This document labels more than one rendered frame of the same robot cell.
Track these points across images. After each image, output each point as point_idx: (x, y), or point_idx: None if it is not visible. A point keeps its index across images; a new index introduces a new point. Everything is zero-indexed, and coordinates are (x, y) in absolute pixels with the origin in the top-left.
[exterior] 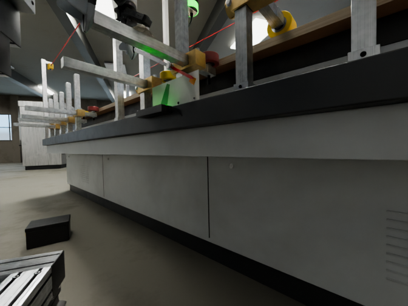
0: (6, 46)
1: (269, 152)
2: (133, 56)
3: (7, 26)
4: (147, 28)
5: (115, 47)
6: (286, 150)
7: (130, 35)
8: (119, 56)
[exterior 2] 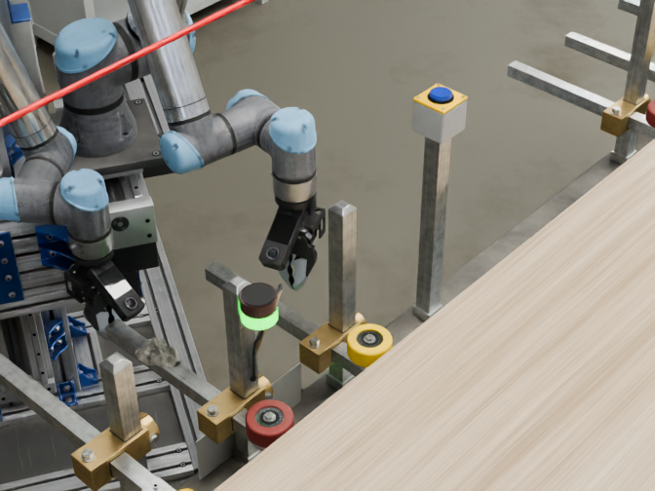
0: (132, 282)
1: None
2: (292, 286)
3: (133, 262)
4: (340, 231)
5: (424, 158)
6: None
7: (135, 357)
8: (429, 180)
